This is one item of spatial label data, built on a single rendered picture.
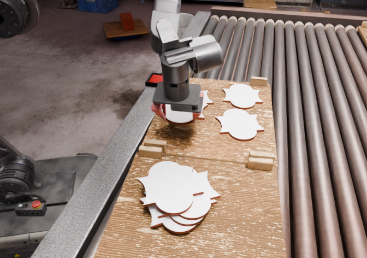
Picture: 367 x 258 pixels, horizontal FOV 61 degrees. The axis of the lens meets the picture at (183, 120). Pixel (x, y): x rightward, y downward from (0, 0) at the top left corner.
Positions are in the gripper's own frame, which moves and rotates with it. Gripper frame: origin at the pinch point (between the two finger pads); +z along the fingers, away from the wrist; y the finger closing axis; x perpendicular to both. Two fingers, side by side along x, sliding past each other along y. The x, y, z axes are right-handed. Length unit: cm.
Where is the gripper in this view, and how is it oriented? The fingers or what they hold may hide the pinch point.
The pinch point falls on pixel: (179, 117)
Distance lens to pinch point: 78.8
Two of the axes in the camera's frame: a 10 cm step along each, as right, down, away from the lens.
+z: 0.4, 6.2, 7.8
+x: 1.5, -7.8, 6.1
